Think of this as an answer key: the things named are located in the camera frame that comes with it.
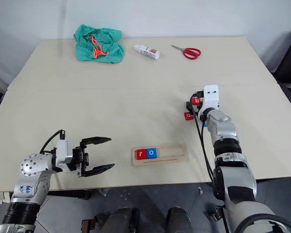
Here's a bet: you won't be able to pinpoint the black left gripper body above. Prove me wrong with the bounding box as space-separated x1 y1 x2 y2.
71 142 89 177

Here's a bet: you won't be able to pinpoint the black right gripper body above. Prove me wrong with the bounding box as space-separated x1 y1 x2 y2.
195 90 205 116

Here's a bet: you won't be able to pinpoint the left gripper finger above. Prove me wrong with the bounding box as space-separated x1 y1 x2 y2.
80 136 112 148
83 163 116 178

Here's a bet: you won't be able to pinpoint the wooden letter tray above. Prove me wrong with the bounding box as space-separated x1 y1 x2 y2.
131 143 189 167

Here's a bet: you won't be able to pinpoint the brown block on floor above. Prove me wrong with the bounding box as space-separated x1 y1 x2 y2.
80 213 100 233

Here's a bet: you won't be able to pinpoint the dark rounded shape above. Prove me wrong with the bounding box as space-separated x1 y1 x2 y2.
165 206 192 233
103 207 140 233

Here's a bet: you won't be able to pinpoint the white spray bottle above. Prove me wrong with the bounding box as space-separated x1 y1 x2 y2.
133 44 161 61

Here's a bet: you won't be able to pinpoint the green cloth bag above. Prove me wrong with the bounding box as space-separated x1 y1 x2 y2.
73 23 125 64

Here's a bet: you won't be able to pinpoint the black chair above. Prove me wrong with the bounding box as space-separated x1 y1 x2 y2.
273 28 291 98

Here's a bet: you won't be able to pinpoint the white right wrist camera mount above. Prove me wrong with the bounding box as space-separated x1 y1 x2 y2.
199 84 221 115

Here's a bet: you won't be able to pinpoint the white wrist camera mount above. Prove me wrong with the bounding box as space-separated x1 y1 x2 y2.
55 139 75 175
199 84 221 115

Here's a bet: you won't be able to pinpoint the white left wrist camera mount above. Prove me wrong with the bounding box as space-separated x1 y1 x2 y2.
55 139 75 175

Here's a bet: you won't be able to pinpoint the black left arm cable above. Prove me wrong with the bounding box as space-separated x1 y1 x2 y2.
39 129 66 154

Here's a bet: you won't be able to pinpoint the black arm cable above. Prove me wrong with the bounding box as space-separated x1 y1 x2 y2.
193 112 215 182
39 129 66 154

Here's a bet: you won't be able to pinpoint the black table frame bar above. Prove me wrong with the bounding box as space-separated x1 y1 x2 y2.
47 189 91 200

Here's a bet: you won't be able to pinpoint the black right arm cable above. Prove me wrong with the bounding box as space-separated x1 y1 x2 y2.
193 112 215 182

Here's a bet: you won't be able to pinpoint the red handled scissors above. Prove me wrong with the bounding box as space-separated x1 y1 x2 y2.
171 44 202 60

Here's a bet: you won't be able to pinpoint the orange drawstring cord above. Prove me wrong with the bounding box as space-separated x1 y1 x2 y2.
89 35 110 59

